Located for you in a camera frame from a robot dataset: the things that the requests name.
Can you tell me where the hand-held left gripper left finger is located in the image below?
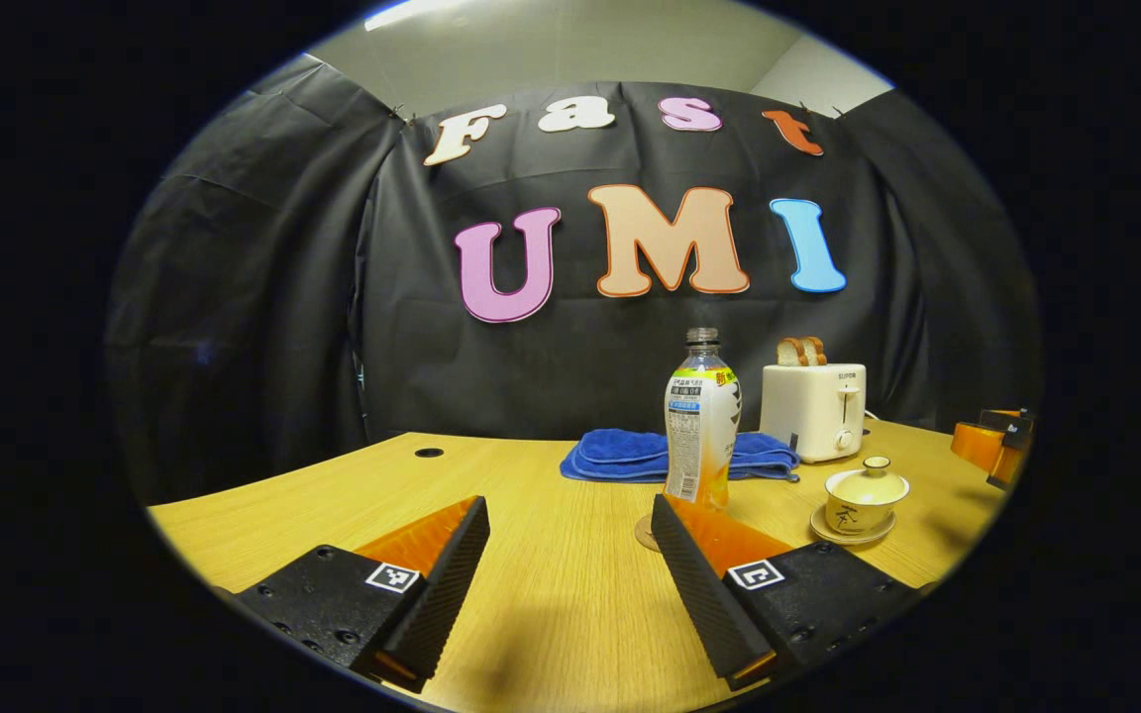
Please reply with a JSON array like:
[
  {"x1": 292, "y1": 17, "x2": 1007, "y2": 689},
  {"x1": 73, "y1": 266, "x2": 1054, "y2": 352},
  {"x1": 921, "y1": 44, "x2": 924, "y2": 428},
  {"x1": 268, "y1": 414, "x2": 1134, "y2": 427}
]
[{"x1": 234, "y1": 495, "x2": 491, "y2": 693}]

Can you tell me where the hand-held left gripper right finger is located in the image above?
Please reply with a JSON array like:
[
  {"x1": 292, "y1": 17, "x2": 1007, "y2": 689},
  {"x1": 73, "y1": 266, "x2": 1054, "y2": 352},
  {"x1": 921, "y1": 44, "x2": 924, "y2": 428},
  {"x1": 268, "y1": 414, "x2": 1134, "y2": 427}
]
[{"x1": 651, "y1": 493, "x2": 923, "y2": 691}]

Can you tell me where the clear labelled water bottle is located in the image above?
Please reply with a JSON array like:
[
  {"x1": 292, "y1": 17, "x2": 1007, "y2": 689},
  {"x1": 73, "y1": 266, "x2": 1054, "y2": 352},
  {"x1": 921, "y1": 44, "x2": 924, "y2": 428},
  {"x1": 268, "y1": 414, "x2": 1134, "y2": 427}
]
[{"x1": 664, "y1": 328, "x2": 743, "y2": 512}]

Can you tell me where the cream saucer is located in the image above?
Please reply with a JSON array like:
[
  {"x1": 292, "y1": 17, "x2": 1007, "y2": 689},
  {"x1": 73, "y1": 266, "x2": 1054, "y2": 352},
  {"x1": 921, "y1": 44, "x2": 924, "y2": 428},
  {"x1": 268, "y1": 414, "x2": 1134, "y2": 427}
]
[{"x1": 809, "y1": 505, "x2": 897, "y2": 547}]

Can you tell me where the blue folded towel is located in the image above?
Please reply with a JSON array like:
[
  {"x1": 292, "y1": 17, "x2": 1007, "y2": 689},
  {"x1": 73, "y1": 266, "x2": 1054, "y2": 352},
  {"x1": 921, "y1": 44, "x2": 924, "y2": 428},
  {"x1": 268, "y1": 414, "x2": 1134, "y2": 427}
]
[{"x1": 560, "y1": 428, "x2": 801, "y2": 484}]

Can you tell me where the white toaster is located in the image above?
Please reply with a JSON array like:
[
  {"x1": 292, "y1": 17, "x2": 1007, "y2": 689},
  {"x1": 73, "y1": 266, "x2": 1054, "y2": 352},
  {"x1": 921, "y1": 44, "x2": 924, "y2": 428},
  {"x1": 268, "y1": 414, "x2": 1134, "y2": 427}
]
[{"x1": 760, "y1": 362, "x2": 868, "y2": 464}]

